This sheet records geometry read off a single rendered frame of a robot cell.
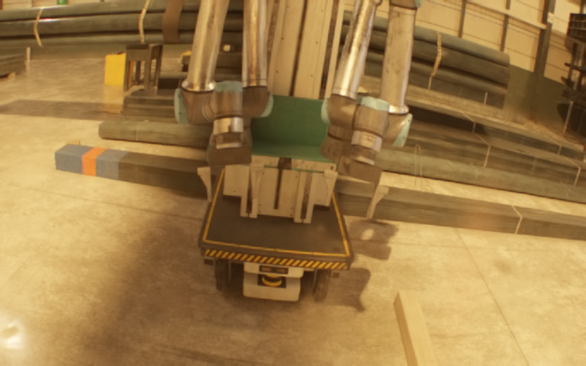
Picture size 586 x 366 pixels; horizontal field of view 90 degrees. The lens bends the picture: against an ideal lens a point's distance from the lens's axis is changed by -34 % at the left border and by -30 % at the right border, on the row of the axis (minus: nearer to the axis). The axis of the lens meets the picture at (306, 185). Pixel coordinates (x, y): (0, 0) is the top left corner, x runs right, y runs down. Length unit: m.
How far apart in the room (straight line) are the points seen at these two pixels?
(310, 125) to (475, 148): 2.75
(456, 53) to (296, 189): 1.96
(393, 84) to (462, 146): 2.71
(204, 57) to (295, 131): 0.58
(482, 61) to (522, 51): 9.11
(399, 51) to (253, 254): 1.03
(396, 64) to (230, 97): 0.67
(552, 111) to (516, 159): 8.88
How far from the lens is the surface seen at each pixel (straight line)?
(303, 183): 1.96
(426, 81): 9.36
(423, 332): 1.87
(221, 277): 1.92
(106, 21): 3.65
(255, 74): 1.38
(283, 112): 1.80
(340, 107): 1.39
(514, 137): 5.30
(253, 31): 1.42
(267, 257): 1.77
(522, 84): 12.51
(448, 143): 4.17
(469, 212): 3.13
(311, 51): 1.85
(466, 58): 3.43
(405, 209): 2.95
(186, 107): 1.59
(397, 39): 1.55
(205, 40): 1.53
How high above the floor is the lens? 1.30
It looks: 23 degrees down
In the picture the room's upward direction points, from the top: 9 degrees clockwise
